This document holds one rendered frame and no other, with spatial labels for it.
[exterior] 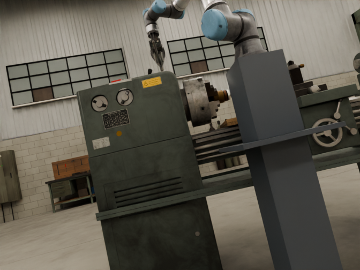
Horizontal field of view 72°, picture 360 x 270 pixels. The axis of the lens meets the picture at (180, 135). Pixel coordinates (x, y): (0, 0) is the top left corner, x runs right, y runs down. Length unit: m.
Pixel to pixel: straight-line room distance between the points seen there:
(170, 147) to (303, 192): 0.69
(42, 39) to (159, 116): 8.53
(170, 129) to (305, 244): 0.82
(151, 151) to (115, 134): 0.23
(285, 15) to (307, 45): 1.42
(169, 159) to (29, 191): 7.69
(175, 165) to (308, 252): 0.72
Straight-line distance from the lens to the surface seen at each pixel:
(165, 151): 1.37
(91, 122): 1.49
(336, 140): 1.53
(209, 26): 1.13
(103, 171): 1.46
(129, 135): 1.41
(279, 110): 1.09
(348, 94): 1.59
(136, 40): 9.19
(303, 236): 1.14
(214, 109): 1.61
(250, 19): 1.23
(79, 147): 8.40
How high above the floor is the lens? 0.76
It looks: 5 degrees up
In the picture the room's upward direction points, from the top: 13 degrees counter-clockwise
